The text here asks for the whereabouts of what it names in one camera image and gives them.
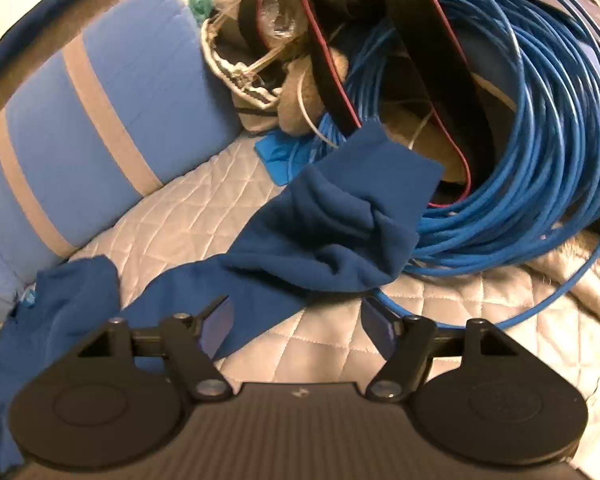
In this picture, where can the navy blue hoodie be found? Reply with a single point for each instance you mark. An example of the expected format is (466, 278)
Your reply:
(330, 220)

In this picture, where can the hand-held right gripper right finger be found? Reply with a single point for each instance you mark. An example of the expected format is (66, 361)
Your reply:
(377, 325)

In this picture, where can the beige plush toy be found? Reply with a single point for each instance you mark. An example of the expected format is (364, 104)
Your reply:
(305, 105)

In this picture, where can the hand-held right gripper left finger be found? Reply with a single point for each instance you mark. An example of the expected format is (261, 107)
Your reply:
(215, 330)

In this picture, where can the grey quilted bed cover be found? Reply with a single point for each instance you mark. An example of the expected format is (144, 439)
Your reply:
(190, 210)

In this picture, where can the bright blue cloth piece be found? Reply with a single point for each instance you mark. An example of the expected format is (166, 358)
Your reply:
(275, 157)

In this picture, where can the dark blue blanket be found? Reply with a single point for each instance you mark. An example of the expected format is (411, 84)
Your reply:
(30, 30)

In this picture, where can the white striped cloth bag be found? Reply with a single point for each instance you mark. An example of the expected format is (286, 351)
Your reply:
(220, 60)

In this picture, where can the clear plastic wrapper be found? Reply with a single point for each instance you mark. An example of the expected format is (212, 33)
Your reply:
(280, 20)

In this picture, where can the small green item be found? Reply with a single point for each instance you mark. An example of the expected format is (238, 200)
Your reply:
(200, 5)

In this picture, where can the black bag with red trim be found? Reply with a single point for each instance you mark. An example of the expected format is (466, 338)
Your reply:
(430, 35)

